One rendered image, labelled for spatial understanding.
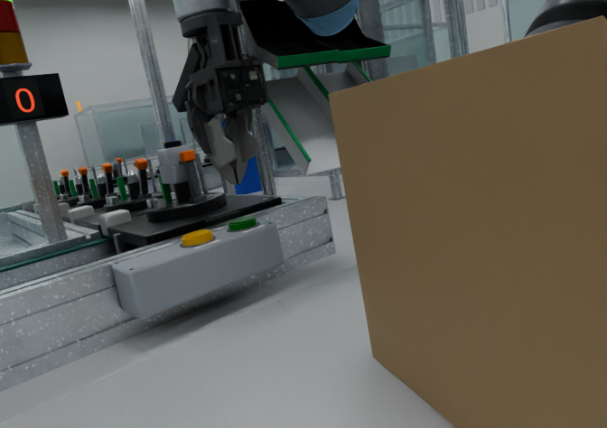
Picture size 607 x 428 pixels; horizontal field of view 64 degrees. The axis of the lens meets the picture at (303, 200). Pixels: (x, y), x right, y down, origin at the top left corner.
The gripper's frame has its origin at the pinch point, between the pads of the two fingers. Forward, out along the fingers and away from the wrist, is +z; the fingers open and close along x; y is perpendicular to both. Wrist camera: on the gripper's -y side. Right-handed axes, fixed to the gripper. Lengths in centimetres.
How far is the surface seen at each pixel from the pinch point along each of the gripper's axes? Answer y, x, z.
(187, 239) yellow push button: 1.1, -8.8, 6.5
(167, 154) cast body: -19.5, -0.6, -4.0
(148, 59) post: -128, 44, -39
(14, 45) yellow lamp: -30.7, -16.9, -25.4
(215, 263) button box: 3.7, -6.9, 9.9
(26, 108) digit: -30.5, -17.6, -15.4
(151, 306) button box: 3.7, -15.9, 12.2
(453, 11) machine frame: -73, 165, -40
